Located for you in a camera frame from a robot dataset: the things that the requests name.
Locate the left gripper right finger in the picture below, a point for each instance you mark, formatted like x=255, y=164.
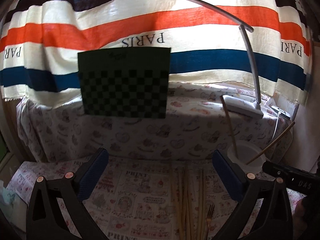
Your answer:
x=274, y=219

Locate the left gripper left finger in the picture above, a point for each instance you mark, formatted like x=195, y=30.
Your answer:
x=44, y=217

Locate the gold metal fork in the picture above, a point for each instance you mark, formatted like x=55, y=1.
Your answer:
x=209, y=219

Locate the white plastic cup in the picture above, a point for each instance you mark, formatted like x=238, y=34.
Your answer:
x=246, y=151

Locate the person's right hand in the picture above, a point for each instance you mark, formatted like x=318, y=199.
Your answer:
x=306, y=218

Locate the printed patterned tablecloth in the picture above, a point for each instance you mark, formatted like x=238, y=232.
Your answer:
x=133, y=199

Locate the striped Paris curtain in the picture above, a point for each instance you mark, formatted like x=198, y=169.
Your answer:
x=41, y=39

